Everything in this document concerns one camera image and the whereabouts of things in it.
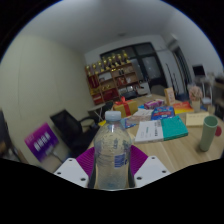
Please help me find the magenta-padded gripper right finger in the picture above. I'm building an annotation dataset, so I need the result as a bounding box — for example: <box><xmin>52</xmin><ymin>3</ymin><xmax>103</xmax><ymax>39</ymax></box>
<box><xmin>128</xmin><ymin>144</ymin><xmax>172</xmax><ymax>188</ymax></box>

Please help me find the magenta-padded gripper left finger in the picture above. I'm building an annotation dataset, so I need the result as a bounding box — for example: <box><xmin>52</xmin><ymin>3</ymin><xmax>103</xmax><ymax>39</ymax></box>
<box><xmin>53</xmin><ymin>146</ymin><xmax>98</xmax><ymax>189</ymax></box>

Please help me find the clear plastic water bottle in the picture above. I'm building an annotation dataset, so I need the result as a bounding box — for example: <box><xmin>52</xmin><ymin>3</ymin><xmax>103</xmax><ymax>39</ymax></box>
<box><xmin>93</xmin><ymin>110</ymin><xmax>133</xmax><ymax>191</ymax></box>

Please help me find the white book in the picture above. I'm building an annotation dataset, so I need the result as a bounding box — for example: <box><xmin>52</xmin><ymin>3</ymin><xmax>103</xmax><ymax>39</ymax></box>
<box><xmin>134</xmin><ymin>119</ymin><xmax>165</xmax><ymax>144</ymax></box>

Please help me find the black office chair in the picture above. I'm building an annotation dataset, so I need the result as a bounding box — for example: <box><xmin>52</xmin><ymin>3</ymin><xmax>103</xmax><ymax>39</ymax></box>
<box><xmin>49</xmin><ymin>109</ymin><xmax>98</xmax><ymax>158</ymax></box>

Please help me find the purple sign board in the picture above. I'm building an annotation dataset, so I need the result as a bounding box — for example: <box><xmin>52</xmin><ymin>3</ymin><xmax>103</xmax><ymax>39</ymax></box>
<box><xmin>23</xmin><ymin>122</ymin><xmax>60</xmax><ymax>163</ymax></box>

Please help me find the teal book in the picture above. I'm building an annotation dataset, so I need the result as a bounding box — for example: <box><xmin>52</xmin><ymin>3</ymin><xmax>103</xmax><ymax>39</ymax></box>
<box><xmin>161</xmin><ymin>115</ymin><xmax>189</xmax><ymax>141</ymax></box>

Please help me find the blue patterned booklet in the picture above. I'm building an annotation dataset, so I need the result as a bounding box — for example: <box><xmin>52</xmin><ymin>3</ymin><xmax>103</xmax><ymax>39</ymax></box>
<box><xmin>119</xmin><ymin>117</ymin><xmax>138</xmax><ymax>129</ymax></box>

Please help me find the white paper sheet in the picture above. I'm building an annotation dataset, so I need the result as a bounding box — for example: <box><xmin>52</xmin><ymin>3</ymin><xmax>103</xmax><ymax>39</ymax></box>
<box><xmin>128</xmin><ymin>109</ymin><xmax>154</xmax><ymax>125</ymax></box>

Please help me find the blue book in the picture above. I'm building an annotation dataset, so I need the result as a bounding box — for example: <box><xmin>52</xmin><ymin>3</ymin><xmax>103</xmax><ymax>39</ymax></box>
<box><xmin>150</xmin><ymin>105</ymin><xmax>176</xmax><ymax>121</ymax></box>

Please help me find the pink box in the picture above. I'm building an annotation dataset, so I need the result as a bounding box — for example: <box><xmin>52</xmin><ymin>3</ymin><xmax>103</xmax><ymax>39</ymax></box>
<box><xmin>143</xmin><ymin>98</ymin><xmax>165</xmax><ymax>110</ymax></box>

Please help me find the yellow gift box red ribbon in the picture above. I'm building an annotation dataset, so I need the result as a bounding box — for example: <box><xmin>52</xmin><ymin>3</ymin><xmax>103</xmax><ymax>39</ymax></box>
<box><xmin>112</xmin><ymin>97</ymin><xmax>139</xmax><ymax>118</ymax></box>

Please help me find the green cup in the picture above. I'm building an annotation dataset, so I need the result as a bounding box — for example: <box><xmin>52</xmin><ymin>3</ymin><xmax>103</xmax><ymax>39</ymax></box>
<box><xmin>199</xmin><ymin>115</ymin><xmax>219</xmax><ymax>153</ymax></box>

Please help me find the beige notebook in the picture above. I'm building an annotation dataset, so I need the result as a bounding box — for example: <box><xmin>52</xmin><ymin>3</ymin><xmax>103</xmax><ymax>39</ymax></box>
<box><xmin>185</xmin><ymin>111</ymin><xmax>210</xmax><ymax>128</ymax></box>

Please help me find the small round table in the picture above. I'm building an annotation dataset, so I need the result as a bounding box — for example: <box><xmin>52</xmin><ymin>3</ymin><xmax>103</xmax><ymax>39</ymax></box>
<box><xmin>87</xmin><ymin>102</ymin><xmax>108</xmax><ymax>123</ymax></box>

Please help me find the orange book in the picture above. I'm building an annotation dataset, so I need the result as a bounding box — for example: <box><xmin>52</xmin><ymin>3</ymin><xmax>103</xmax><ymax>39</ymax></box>
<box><xmin>172</xmin><ymin>101</ymin><xmax>194</xmax><ymax>116</ymax></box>

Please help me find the tan upright carton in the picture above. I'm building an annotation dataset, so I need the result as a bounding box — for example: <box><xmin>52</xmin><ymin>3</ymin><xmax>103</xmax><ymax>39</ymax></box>
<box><xmin>163</xmin><ymin>86</ymin><xmax>177</xmax><ymax>107</ymax></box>

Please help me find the flat round red coaster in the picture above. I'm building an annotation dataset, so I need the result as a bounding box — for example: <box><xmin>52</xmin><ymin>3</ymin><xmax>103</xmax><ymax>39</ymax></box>
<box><xmin>214</xmin><ymin>124</ymin><xmax>223</xmax><ymax>137</ymax></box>

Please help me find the flower bouquet in pot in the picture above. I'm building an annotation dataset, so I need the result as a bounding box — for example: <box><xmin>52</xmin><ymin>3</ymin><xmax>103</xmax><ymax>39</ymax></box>
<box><xmin>187</xmin><ymin>85</ymin><xmax>204</xmax><ymax>113</ymax></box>

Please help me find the wooden shelf unit with trophies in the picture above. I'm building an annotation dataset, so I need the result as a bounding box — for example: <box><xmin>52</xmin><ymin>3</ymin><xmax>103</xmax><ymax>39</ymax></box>
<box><xmin>84</xmin><ymin>49</ymin><xmax>141</xmax><ymax>106</ymax></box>

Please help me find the dark glass door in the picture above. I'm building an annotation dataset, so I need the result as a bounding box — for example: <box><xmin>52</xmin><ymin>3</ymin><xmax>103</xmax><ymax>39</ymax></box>
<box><xmin>99</xmin><ymin>42</ymin><xmax>168</xmax><ymax>91</ymax></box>

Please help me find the black computer monitor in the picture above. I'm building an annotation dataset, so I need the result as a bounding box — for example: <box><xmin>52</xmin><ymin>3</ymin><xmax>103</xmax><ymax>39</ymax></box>
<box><xmin>192</xmin><ymin>64</ymin><xmax>207</xmax><ymax>78</ymax></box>

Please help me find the white air conditioner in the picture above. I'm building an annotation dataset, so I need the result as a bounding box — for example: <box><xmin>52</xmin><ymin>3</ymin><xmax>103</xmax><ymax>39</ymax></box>
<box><xmin>165</xmin><ymin>33</ymin><xmax>181</xmax><ymax>50</ymax></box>

